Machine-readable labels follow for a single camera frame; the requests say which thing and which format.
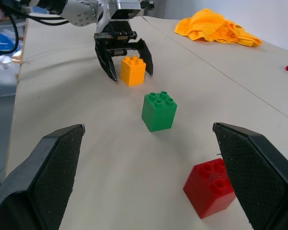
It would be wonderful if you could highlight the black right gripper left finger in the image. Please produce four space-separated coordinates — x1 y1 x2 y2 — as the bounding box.
0 124 85 230

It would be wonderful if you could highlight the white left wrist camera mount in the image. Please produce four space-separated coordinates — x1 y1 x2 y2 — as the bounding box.
95 0 156 33

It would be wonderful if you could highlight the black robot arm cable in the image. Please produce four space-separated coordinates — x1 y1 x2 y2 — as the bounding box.
0 0 71 55

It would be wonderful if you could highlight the yellow building block cube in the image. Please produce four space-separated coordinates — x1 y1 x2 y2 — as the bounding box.
120 55 146 87

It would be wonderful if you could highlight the clear plastic bag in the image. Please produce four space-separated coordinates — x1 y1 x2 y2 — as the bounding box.
0 54 22 98

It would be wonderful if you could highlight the yellow crumpled cloth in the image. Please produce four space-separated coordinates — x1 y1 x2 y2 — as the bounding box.
174 8 263 48

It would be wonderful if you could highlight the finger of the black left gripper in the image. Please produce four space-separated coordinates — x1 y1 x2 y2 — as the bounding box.
95 40 118 82
127 38 155 77

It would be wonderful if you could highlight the green building block cube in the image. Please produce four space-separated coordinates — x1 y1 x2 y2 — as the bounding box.
141 91 178 133

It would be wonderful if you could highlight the blue plastic package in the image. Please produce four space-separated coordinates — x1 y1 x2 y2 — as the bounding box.
0 30 18 57

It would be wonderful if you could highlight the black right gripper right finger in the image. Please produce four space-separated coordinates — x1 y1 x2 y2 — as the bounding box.
212 122 288 230

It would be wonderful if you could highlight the red building block cube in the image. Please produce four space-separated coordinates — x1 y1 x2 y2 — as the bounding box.
183 158 236 219

